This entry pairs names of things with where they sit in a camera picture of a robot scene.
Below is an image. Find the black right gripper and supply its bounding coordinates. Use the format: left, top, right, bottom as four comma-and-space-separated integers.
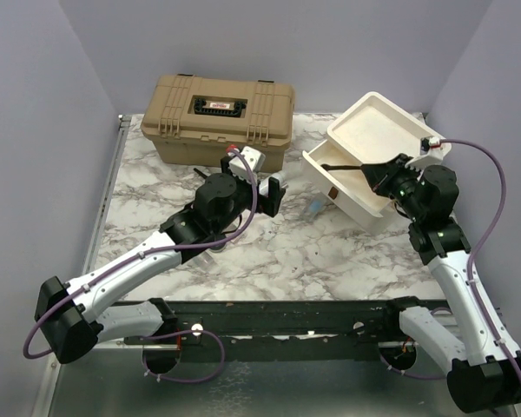
363, 152, 426, 221

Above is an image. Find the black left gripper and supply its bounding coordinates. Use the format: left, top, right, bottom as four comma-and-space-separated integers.
214, 158, 286, 236

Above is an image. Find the white pull-out drawer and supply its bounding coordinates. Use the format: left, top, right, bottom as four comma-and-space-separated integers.
302, 140, 396, 222

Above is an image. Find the white drawer organizer box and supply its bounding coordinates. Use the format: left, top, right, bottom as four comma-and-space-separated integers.
327, 92, 443, 235

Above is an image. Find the thin black makeup brush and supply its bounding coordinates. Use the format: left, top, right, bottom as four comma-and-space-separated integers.
320, 163, 361, 172

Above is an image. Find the black fluffy powder brush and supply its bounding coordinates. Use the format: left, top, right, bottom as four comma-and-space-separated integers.
194, 168, 209, 179

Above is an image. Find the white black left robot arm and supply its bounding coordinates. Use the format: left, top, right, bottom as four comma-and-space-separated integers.
30, 170, 286, 364

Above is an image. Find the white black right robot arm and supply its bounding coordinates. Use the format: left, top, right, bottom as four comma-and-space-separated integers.
360, 154, 521, 413

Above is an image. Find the white cosmetic tube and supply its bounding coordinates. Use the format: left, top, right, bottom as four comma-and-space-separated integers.
259, 170, 287, 196

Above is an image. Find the clear blue small container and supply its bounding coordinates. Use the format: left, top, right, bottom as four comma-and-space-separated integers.
303, 199, 326, 222

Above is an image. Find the black round powder jar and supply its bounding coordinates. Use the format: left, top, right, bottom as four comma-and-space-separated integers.
209, 243, 227, 253

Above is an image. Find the clear plastic tube case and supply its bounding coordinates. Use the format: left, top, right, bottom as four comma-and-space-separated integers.
193, 253, 215, 268

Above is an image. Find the tan plastic tool case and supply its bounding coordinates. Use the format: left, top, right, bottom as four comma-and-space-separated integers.
141, 74, 295, 173

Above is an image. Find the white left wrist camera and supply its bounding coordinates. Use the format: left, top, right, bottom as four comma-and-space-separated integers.
226, 145, 266, 182

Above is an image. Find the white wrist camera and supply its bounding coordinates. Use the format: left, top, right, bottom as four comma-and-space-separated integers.
406, 136, 448, 171
226, 145, 266, 182

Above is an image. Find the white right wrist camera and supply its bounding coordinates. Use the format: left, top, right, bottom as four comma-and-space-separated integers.
406, 136, 448, 171

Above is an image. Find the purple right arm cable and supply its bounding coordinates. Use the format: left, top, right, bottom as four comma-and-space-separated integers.
433, 137, 521, 417

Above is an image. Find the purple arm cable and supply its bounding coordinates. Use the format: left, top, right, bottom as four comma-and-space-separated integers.
23, 149, 259, 360
433, 137, 521, 417

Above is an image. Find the black case carry handle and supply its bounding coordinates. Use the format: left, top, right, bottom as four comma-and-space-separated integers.
193, 97, 247, 118

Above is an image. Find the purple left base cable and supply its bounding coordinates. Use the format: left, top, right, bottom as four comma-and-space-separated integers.
141, 326, 227, 384

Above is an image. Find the black front mounting rail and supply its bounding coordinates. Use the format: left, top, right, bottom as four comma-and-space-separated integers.
121, 296, 465, 363

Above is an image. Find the aluminium table edge rail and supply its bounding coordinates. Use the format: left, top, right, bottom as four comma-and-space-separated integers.
82, 115, 132, 275

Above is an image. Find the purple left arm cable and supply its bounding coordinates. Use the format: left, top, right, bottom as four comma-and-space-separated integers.
23, 149, 259, 360

